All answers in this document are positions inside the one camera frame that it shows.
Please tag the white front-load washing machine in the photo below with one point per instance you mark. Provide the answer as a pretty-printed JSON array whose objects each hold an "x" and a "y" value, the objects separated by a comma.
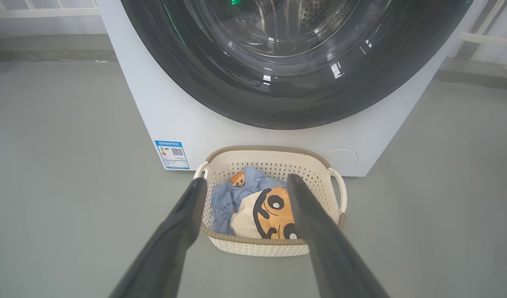
[{"x": 187, "y": 111}]

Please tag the cream perforated laundry basket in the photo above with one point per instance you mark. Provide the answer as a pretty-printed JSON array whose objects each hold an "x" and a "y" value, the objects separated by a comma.
[{"x": 274, "y": 165}]

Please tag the white metal railing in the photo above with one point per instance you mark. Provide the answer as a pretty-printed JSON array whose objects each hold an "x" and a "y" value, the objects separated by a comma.
[
  {"x": 38, "y": 11},
  {"x": 485, "y": 40}
]

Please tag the round white filter cover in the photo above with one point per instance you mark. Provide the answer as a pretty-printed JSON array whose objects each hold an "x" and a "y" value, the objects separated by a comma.
[{"x": 341, "y": 160}]

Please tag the black glass washing machine door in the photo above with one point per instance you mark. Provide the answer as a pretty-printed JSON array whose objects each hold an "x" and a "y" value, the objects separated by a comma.
[{"x": 203, "y": 74}]

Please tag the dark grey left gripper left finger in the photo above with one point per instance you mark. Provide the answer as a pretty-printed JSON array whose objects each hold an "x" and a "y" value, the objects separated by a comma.
[{"x": 170, "y": 240}]

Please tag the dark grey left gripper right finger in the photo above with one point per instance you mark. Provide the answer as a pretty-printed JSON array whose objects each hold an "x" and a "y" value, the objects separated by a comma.
[{"x": 327, "y": 252}]

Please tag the blue cartoon print garment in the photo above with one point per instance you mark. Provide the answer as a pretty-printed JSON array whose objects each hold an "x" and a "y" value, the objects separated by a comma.
[{"x": 228, "y": 198}]

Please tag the blue energy label sticker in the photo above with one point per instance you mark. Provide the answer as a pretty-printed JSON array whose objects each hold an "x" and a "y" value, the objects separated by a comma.
[{"x": 172, "y": 155}]

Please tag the cream orange cartoon garment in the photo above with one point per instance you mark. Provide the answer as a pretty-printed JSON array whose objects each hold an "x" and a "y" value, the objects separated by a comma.
[{"x": 245, "y": 219}]

